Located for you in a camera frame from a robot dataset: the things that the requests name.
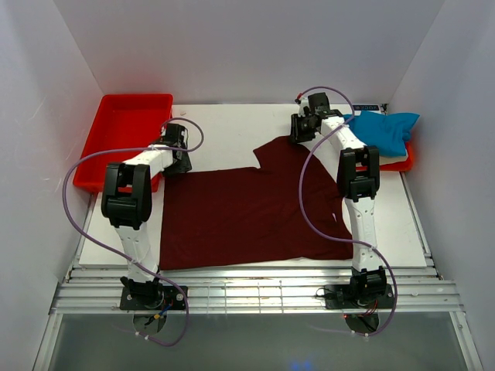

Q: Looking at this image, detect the blue folded t shirt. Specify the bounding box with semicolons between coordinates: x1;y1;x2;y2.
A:
349;111;420;158

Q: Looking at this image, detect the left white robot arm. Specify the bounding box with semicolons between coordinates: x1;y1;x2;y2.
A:
101;124;192;309

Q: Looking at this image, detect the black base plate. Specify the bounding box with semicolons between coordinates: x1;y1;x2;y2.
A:
315;284;394;310
118;285;186;311

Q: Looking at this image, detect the beige folded t shirt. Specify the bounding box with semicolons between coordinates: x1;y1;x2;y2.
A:
380;152;408;165

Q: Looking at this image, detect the aluminium rail frame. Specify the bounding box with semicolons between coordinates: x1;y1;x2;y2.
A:
51;262;464;315

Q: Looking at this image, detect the maroon t shirt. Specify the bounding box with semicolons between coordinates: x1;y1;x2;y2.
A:
159;137;353;270

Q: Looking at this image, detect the small black label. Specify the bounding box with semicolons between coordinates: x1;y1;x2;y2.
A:
353;104;381;111

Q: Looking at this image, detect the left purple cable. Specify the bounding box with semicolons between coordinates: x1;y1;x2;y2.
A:
61;117;205;347

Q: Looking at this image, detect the small red tray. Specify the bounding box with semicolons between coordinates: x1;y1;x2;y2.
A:
380;142;415;172

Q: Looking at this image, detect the large red tray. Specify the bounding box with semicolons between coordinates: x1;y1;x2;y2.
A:
73;94;173;193

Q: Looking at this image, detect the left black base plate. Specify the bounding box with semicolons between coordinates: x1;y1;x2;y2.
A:
118;285;186;311

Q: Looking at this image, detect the purple cable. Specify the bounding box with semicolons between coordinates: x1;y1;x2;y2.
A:
294;85;399;338
61;117;205;347

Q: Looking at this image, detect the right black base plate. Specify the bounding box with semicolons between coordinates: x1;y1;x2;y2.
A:
315;284;394;310

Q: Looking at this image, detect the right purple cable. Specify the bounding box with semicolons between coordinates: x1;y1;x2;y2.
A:
294;85;399;338

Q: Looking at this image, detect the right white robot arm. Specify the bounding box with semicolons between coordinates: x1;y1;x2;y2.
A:
289;91;387;307

